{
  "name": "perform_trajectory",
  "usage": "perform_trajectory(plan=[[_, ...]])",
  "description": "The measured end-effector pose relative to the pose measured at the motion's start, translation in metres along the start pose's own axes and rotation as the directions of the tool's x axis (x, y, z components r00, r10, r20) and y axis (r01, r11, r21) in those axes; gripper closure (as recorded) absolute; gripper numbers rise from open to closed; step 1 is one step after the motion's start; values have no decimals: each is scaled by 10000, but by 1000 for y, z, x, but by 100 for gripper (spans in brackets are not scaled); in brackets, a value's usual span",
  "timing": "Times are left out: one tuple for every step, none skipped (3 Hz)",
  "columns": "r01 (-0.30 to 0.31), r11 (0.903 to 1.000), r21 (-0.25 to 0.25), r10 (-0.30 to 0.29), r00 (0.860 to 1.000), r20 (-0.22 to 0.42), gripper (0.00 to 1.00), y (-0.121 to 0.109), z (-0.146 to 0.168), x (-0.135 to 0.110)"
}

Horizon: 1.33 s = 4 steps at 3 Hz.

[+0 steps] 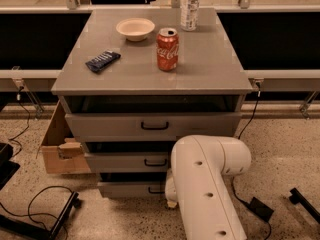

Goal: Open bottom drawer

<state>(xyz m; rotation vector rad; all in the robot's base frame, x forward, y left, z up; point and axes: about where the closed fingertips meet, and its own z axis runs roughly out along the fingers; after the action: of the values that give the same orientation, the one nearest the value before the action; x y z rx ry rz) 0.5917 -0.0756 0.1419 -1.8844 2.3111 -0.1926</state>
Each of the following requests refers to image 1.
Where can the grey drawer cabinet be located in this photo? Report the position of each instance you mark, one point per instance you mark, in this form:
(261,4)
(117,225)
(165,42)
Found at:
(208,78)

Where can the black power adapter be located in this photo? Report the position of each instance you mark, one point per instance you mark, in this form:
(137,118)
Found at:
(260,209)

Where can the brown cardboard box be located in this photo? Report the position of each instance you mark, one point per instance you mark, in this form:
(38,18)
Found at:
(62,154)

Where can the grey middle drawer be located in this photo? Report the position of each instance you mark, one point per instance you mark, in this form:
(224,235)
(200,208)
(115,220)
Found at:
(127,162)

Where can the red coca-cola can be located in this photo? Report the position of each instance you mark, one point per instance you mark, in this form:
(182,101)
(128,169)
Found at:
(167,48)

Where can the black stand base left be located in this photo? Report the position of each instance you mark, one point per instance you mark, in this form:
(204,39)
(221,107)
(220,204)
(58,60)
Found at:
(31,226)

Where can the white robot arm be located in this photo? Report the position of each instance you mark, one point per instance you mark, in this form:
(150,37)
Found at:
(195,185)

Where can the grey bottom drawer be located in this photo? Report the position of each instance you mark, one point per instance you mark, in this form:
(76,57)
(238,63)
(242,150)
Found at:
(131,189)

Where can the black equipment left edge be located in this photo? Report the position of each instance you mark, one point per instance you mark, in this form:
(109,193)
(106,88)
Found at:
(7,167)

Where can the grey drawer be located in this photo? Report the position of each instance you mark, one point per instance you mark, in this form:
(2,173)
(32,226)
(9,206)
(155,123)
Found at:
(131,189)
(127,162)
(119,127)

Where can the grey top drawer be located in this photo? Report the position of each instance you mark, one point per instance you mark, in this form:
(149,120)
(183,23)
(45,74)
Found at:
(119,127)

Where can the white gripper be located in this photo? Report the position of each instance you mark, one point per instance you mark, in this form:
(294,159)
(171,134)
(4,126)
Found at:
(170,191)

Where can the black stand leg right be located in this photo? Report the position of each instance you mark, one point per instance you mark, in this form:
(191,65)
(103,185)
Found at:
(297,198)

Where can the dark blue snack packet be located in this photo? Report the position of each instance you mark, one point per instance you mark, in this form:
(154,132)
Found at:
(100,62)

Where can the beige paper bowl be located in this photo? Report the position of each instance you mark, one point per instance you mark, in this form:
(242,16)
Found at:
(135,29)

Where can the clear plastic water bottle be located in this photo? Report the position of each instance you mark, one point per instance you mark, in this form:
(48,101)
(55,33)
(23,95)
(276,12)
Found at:
(189,14)

